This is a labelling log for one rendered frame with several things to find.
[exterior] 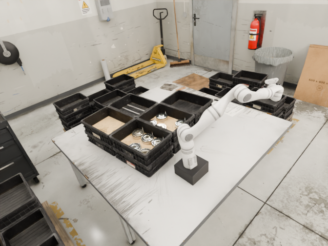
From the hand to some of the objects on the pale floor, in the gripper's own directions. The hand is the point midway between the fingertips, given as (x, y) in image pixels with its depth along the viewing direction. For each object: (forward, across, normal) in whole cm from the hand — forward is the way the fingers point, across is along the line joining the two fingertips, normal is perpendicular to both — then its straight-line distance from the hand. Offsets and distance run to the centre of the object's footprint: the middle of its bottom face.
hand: (269, 85), depth 179 cm
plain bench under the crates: (+11, -108, -87) cm, 139 cm away
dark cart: (-17, -293, -49) cm, 298 cm away
